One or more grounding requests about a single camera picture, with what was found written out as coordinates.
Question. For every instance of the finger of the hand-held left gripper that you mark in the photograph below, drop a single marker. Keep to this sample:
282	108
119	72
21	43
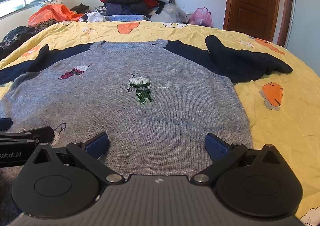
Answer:
5	123
37	133

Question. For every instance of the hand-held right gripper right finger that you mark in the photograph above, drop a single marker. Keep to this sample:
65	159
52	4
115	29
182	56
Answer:
216	144

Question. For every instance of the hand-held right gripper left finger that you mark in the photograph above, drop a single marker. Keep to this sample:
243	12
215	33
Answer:
98	144

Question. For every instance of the grey sweater with navy sleeves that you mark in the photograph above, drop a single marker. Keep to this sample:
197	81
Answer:
155	120

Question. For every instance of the yellow printed quilt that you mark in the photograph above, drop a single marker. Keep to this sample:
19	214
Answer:
280	120

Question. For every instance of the dark patterned cloth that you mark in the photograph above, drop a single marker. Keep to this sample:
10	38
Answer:
17	34

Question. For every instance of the window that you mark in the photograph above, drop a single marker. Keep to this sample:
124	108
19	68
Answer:
15	5

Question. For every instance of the orange plastic bag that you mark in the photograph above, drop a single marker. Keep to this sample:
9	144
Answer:
53	13

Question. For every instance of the black and white cloth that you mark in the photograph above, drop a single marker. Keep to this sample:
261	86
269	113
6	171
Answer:
93	17

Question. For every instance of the pink plastic bag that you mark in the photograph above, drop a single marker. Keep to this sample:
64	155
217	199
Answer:
201	17

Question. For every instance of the light blue folded blanket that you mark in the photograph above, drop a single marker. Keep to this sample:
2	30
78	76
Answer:
127	17

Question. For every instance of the floral pillow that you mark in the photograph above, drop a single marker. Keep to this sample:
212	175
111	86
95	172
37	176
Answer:
51	1

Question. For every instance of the olive brown cloth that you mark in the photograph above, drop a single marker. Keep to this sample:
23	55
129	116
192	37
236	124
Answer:
80	8

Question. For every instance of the clear plastic bag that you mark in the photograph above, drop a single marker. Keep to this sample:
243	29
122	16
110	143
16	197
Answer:
167	14

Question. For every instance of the brown wooden door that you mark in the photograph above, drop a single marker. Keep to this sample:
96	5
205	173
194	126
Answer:
252	3

